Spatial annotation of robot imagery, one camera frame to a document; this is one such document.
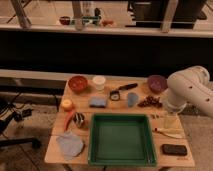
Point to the clear glass cup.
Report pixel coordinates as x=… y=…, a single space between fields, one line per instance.
x=170 y=121

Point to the cream-handled knife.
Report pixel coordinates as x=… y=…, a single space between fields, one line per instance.
x=173 y=133

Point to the dark background cabinet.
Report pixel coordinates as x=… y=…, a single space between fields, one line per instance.
x=152 y=13

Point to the blue-grey cloth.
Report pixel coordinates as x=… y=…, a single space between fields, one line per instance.
x=70 y=145

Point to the bunch of dark grapes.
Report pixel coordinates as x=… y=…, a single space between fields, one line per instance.
x=150 y=101

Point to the green plastic tray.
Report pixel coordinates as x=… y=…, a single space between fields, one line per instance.
x=121 y=140

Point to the orange background object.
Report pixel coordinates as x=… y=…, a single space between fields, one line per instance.
x=107 y=23

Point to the purple bowl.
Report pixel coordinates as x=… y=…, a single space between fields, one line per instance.
x=157 y=83

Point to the black office chair base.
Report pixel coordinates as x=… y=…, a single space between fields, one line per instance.
x=12 y=130

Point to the blue-grey scoop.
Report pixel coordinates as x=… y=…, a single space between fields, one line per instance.
x=132 y=99

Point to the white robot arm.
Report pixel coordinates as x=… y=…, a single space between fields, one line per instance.
x=189 y=85

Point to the dark red background bowl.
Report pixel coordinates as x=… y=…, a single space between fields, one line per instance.
x=64 y=20

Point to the blue sponge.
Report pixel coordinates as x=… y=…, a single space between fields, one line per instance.
x=98 y=102

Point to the red-brown bowl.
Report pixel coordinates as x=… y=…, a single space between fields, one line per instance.
x=78 y=84

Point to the thin wooden stick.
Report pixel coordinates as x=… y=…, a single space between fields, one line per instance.
x=155 y=116

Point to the yellow round fruit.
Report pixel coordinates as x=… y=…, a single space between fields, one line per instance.
x=67 y=104

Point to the dark metallic ball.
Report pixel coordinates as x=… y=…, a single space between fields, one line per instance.
x=79 y=119

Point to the black rectangular sponge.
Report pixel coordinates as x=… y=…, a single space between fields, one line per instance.
x=177 y=150

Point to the wooden table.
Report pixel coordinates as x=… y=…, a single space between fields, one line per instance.
x=81 y=102

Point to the red chili pepper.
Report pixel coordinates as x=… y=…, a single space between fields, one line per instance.
x=68 y=119

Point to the white cup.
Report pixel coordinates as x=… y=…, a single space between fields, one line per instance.
x=99 y=82

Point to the green background object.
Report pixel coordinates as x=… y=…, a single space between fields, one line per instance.
x=91 y=20

